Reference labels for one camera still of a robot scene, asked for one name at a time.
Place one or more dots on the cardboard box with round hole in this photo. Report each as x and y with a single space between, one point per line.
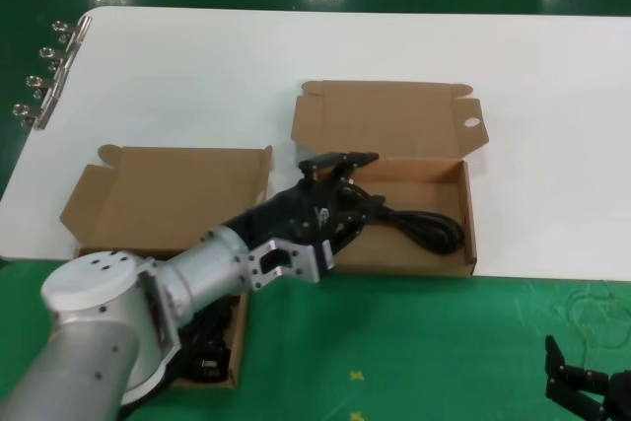
419 120

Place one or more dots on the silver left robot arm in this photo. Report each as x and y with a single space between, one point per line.
89 342

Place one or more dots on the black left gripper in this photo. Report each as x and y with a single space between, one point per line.
291 216

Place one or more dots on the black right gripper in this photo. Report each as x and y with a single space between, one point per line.
621 396

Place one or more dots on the silver metal binder clip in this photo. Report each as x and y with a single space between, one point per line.
84 31
69 60
56 88
45 115

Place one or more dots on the cardboard box with torn lid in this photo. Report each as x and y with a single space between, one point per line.
172 184

